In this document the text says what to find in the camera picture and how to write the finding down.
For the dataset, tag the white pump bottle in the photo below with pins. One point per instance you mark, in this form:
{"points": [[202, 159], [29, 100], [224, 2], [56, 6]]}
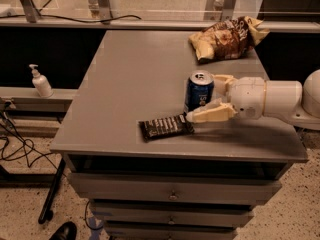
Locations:
{"points": [[40, 82]]}

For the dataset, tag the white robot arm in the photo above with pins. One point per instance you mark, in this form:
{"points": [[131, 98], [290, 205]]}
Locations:
{"points": [[292, 102]]}

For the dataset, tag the black shoe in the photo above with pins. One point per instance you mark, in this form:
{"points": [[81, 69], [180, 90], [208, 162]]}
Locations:
{"points": [[67, 231]]}

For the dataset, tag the grey drawer cabinet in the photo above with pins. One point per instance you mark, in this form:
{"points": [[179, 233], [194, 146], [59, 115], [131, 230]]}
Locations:
{"points": [[146, 172]]}

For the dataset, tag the black stand leg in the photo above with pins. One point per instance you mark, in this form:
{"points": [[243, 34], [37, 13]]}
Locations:
{"points": [[46, 213]]}

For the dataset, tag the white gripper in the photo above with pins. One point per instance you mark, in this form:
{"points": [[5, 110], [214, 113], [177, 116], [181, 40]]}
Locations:
{"points": [[248, 96]]}

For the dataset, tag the blue pepsi can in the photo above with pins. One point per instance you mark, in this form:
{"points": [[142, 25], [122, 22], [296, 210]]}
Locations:
{"points": [[199, 89]]}

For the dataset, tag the brown chip bag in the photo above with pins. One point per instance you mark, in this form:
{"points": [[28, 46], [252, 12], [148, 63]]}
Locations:
{"points": [[227, 40]]}

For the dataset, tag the black rxbar chocolate bar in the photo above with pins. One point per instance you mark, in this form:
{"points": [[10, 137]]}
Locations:
{"points": [[166, 127]]}

